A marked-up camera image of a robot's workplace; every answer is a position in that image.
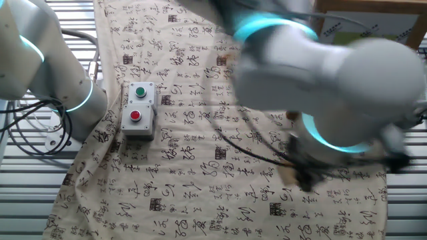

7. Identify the wooden picture frame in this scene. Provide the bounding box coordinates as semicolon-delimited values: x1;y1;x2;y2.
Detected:
313;0;427;51

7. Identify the grey box with green button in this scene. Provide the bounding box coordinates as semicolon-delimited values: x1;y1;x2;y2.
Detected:
127;81;157;108

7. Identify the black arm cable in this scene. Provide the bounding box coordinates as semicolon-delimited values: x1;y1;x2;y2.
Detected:
199;49;301;168

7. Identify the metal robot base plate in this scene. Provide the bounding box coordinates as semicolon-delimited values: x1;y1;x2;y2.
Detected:
45;109;84;151

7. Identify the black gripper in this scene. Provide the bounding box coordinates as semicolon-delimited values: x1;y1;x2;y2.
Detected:
282;132;322;193

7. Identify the beige calligraphy print cloth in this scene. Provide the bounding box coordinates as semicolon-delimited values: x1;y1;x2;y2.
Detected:
41;0;390;240

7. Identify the small wooden block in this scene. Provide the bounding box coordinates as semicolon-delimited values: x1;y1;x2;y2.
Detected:
278;165;300;187

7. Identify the black base cable bundle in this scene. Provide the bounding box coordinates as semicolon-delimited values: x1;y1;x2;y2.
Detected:
0;98;73;157

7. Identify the grey box with red button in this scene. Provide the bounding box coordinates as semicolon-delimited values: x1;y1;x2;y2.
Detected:
120;103;157;141

